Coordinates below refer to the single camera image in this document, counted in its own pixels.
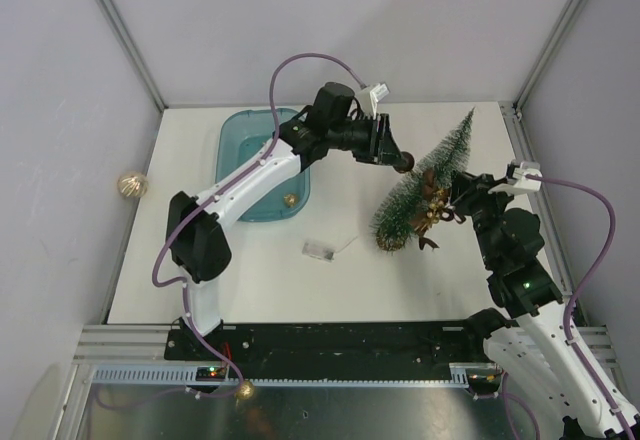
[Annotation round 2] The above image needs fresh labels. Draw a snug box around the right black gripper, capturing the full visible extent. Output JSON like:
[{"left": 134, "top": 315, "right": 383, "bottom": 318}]
[{"left": 447, "top": 170, "right": 515, "bottom": 266}]

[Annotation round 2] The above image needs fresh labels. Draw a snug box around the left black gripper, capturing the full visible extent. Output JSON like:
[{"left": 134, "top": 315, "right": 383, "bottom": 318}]
[{"left": 326, "top": 112, "right": 405, "bottom": 166}]

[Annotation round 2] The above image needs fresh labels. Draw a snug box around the dark brown bauble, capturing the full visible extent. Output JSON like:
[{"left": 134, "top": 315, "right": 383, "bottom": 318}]
[{"left": 394, "top": 151, "right": 415, "bottom": 174}]

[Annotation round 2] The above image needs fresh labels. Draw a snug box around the brown ribbon pile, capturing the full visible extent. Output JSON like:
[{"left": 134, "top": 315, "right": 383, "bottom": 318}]
[{"left": 409, "top": 168, "right": 466, "bottom": 251}]

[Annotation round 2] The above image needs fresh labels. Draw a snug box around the small green christmas tree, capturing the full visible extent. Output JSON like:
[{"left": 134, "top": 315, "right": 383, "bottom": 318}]
[{"left": 371, "top": 110, "right": 475, "bottom": 253}]

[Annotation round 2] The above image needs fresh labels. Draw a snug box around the clear light string battery box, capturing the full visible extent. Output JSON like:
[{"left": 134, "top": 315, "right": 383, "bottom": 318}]
[{"left": 302, "top": 240, "right": 336, "bottom": 262}]

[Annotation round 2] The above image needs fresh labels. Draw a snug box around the white gold striped bauble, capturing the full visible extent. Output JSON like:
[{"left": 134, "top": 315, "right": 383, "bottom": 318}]
[{"left": 117, "top": 172, "right": 149, "bottom": 198}]

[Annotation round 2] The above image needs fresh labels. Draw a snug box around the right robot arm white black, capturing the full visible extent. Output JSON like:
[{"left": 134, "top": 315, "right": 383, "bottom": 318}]
[{"left": 451, "top": 163, "right": 639, "bottom": 439}]

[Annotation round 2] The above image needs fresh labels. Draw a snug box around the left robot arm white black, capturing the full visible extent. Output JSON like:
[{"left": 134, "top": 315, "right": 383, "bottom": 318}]
[{"left": 167, "top": 82, "right": 414, "bottom": 360}]

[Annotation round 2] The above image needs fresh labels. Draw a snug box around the blue plastic tray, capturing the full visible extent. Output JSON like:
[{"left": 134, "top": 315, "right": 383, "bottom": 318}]
[{"left": 215, "top": 109, "right": 311, "bottom": 222}]

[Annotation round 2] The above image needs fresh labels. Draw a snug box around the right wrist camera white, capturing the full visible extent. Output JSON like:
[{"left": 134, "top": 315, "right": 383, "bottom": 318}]
[{"left": 488, "top": 160, "right": 542, "bottom": 196}]

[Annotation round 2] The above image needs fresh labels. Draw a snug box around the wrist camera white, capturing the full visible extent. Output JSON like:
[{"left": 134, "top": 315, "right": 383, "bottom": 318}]
[
  {"left": 355, "top": 83, "right": 389, "bottom": 117},
  {"left": 488, "top": 160, "right": 542, "bottom": 196}
]

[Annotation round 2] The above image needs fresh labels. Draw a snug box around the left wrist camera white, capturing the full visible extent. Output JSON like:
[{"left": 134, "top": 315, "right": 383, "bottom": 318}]
[{"left": 355, "top": 83, "right": 389, "bottom": 117}]

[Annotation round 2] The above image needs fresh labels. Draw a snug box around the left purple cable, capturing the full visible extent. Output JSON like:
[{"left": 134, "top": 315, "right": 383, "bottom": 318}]
[{"left": 94, "top": 52, "right": 369, "bottom": 409}]

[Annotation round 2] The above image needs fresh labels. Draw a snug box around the purple cable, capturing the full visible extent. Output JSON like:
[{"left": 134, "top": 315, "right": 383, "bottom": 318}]
[
  {"left": 94, "top": 52, "right": 369, "bottom": 409},
  {"left": 502, "top": 174, "right": 634, "bottom": 440}
]

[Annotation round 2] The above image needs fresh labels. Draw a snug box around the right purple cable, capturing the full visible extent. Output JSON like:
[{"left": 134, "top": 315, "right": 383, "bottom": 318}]
[{"left": 502, "top": 174, "right": 634, "bottom": 440}]

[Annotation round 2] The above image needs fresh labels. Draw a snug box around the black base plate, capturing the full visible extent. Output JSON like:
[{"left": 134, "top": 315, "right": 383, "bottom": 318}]
[{"left": 165, "top": 320, "right": 486, "bottom": 363}]

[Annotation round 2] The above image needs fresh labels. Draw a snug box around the right aluminium frame post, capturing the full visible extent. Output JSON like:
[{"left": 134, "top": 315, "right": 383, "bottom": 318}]
[{"left": 512, "top": 0, "right": 589, "bottom": 114}]

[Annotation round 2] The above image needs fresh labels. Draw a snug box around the aluminium frame post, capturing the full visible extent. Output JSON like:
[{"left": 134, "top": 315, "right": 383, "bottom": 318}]
[
  {"left": 512, "top": 0, "right": 589, "bottom": 114},
  {"left": 95, "top": 0, "right": 167, "bottom": 112}
]

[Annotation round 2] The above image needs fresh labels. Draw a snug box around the grey cable duct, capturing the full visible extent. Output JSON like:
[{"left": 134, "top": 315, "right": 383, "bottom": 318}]
[{"left": 88, "top": 363, "right": 474, "bottom": 389}]

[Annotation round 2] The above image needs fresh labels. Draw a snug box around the left aluminium frame post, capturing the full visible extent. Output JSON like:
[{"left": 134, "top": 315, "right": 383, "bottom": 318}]
[{"left": 95, "top": 0, "right": 167, "bottom": 112}]

